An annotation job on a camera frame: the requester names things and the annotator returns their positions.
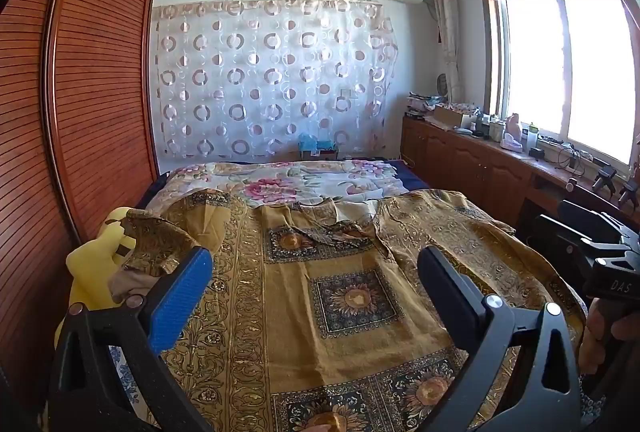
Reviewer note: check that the wooden slatted wardrobe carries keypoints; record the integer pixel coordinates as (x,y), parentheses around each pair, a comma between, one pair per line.
(100,86)

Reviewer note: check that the beige window curtain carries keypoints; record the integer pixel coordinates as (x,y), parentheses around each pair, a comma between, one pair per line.
(447,31)

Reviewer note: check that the blue plastic item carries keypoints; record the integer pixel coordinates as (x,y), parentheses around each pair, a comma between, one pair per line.
(315,146)

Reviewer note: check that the black small tripod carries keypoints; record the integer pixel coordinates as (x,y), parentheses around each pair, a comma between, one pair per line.
(605,178)
(630,191)

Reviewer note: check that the white power strip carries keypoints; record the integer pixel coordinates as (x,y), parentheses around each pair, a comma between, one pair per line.
(575,156)

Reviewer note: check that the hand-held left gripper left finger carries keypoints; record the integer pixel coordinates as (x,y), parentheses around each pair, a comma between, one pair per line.
(180,297)

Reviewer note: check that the sheer circle-patterned curtain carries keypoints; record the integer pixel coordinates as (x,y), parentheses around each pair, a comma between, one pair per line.
(275,76)

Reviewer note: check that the long wooden cabinet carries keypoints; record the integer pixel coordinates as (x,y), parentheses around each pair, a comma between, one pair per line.
(475,161)

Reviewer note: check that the yellow plush toy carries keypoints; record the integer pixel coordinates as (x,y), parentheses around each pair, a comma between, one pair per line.
(90,272)

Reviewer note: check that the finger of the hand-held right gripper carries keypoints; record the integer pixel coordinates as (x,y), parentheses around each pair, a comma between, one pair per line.
(555,242)

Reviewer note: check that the blue floral bedspread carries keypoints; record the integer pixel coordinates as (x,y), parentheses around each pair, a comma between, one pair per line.
(122,377)

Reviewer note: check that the golden patterned shirt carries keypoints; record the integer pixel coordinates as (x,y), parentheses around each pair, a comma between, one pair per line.
(300,312)

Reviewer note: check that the green capped bottle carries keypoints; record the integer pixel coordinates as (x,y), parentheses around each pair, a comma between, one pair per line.
(531,135)

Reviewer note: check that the cardboard box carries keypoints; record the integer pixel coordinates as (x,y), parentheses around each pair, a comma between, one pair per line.
(450,116)

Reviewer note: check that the person's right hand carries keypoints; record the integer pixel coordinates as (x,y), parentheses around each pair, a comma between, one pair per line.
(607,337)

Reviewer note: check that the small desk fan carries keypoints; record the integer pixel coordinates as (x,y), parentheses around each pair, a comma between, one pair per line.
(442,85)

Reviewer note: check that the pink floral blanket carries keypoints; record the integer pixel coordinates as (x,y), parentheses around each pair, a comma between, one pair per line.
(280,187)

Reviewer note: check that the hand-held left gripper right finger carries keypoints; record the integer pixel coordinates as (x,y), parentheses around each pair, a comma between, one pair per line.
(440,282)

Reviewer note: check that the wooden framed window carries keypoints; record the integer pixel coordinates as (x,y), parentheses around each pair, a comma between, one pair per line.
(565,61)

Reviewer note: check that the navy bed sheet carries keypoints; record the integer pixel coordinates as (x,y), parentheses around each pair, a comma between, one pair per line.
(407,174)

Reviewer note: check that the pink tissue holder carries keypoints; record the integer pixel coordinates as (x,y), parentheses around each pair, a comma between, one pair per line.
(512,134)

